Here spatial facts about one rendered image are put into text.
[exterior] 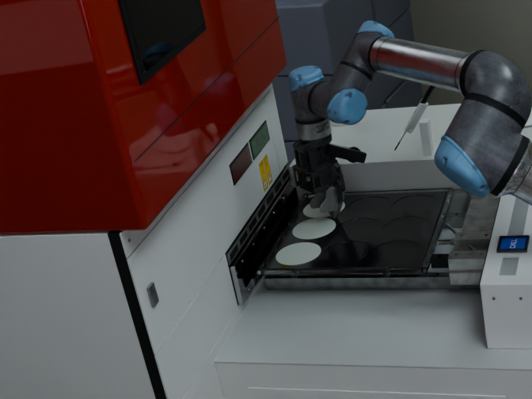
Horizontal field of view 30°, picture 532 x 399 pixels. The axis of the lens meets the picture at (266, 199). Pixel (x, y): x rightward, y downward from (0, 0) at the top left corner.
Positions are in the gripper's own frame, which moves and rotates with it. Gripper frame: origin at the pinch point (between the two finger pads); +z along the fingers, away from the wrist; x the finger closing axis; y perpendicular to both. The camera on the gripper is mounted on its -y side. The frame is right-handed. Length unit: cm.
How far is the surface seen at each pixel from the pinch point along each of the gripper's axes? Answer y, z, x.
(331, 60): -98, 18, -125
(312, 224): 5.8, 1.2, -1.8
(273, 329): 31.4, 8.5, 15.8
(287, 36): -91, 9, -141
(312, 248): 12.8, 1.0, 7.2
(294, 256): 17.4, 1.0, 6.6
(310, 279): 16.4, 6.0, 9.9
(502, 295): 7, -4, 57
